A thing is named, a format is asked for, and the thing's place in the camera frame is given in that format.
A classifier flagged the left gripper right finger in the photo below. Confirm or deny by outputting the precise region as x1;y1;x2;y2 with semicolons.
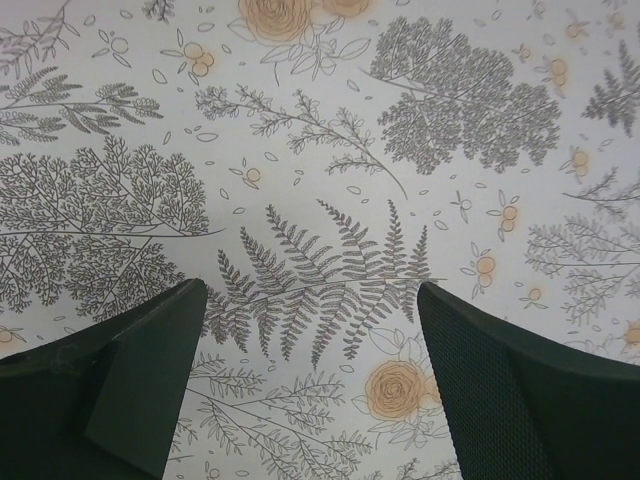
417;282;639;480

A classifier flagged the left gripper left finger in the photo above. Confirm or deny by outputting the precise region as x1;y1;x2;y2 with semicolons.
1;279;207;479

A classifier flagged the floral patterned table mat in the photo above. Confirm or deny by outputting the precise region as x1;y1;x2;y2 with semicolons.
1;1;639;479

